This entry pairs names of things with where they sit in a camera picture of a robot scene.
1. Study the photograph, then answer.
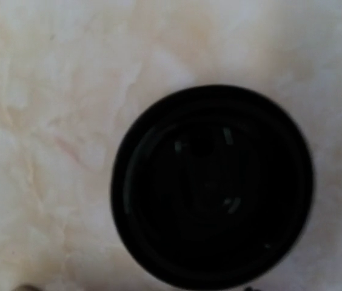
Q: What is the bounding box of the black coffee lid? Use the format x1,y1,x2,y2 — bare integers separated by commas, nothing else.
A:
110,85,314,290

